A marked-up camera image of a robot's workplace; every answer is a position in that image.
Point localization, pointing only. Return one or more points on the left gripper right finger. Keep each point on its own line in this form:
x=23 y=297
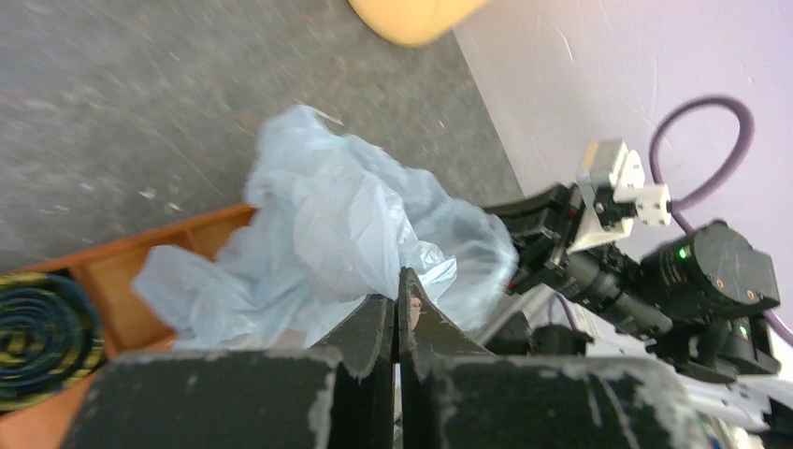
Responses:
x=455 y=394

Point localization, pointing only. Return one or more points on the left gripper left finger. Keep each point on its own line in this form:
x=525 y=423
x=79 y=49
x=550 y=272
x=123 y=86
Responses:
x=339 y=393

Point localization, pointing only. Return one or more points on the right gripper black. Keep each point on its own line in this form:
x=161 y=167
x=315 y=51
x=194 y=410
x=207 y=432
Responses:
x=542 y=229

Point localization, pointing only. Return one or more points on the light blue plastic trash bag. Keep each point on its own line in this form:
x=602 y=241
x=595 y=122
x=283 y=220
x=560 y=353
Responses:
x=335 y=220

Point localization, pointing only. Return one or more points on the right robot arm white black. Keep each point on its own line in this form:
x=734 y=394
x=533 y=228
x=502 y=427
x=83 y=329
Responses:
x=698 y=302

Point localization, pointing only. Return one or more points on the yellow round trash bin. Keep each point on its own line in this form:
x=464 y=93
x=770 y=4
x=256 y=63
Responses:
x=413 y=23

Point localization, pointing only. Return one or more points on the orange compartment tray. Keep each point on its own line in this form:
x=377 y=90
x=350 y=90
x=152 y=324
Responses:
x=105 y=272

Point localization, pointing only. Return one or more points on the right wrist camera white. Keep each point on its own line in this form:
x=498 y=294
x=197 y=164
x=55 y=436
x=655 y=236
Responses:
x=611 y=181

